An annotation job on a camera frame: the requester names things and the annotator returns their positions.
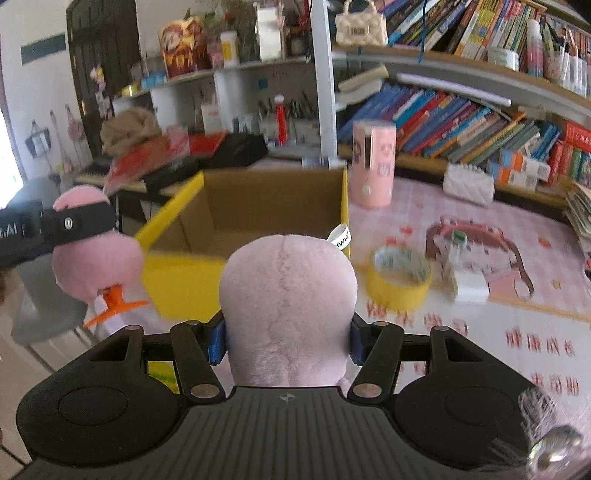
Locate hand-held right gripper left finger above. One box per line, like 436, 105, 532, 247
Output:
88, 318, 227, 401

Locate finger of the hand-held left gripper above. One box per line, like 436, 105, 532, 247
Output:
41, 202, 116, 252

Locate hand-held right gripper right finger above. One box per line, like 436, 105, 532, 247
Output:
346, 314, 490, 401

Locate pink chick plush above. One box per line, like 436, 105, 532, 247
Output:
52, 185, 151, 329

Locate yellow cardboard box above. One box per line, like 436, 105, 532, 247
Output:
135, 167, 350, 321

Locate pink pig plush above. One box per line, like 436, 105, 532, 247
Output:
219, 223, 358, 388

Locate yellow tape roll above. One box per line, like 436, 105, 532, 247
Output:
365, 246, 435, 311

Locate red paper sheets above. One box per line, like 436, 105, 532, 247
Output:
108, 131, 218, 185

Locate brown fuzzy bundle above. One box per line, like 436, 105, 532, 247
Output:
100, 107, 163, 155

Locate white charger block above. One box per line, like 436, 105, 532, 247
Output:
455, 270, 490, 304

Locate dark door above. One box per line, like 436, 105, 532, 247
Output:
66, 0, 141, 174

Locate pink cartoon cylinder container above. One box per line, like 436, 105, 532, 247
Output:
352, 121, 397, 209

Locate black printer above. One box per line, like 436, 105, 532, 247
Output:
143, 133, 269, 192

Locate white quilted purse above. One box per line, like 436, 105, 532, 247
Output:
442, 162, 496, 206

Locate fortune god printed box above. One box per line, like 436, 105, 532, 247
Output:
158, 16, 207, 79

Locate cluster of pen cups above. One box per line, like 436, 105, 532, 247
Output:
256, 90, 320, 148

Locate red tassel ornament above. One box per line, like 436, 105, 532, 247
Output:
274, 95, 290, 148

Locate white bottle yellow label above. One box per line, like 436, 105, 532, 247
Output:
221, 31, 241, 68

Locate orange and blue carton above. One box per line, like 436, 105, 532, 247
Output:
499, 148, 552, 180
487, 164, 540, 191

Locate row of leaning colourful books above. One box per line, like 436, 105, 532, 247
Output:
337, 83, 566, 167

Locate white bookshelf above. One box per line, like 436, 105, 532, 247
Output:
310, 0, 591, 208

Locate stack of papers and notebooks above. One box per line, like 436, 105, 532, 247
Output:
564, 181, 591, 282

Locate white cloth bag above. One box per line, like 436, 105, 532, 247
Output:
255, 6, 284, 63

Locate beige lying books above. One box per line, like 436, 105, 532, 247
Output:
337, 65, 391, 104

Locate white rolled paper tube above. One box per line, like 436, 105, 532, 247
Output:
397, 71, 512, 108

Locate red boxed dictionary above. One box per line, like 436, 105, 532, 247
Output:
561, 121, 591, 151

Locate cream quilted handbag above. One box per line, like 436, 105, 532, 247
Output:
335, 0, 387, 47

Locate pink spray bottle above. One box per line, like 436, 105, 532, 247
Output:
526, 18, 546, 78

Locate row of upright books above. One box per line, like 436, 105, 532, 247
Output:
385, 0, 591, 88

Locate clear pen organizer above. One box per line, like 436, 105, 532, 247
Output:
542, 28, 591, 97

